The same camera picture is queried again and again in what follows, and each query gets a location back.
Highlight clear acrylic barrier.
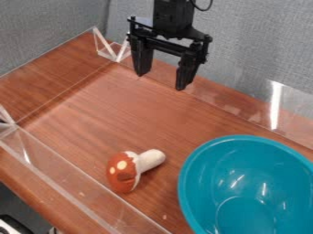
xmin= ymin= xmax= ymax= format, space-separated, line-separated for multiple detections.
xmin=0 ymin=32 xmax=110 ymax=121
xmin=0 ymin=105 xmax=170 ymax=234
xmin=92 ymin=27 xmax=313 ymax=150

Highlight clear acrylic front barrier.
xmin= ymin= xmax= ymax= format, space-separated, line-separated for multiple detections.
xmin=0 ymin=105 xmax=170 ymax=234

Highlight clear acrylic left barrier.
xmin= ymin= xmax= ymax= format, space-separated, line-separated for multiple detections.
xmin=0 ymin=32 xmax=110 ymax=121

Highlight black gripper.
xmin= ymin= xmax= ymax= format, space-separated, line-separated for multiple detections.
xmin=127 ymin=0 xmax=213 ymax=90

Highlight blue plastic bowl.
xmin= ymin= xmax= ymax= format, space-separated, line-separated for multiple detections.
xmin=178 ymin=135 xmax=313 ymax=234

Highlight clear acrylic back barrier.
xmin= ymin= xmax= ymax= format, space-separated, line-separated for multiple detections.
xmin=92 ymin=27 xmax=313 ymax=150

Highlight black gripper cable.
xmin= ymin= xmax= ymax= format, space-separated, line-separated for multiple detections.
xmin=190 ymin=0 xmax=214 ymax=12

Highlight brown white toy mushroom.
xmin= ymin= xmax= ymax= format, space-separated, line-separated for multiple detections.
xmin=107 ymin=149 xmax=166 ymax=193

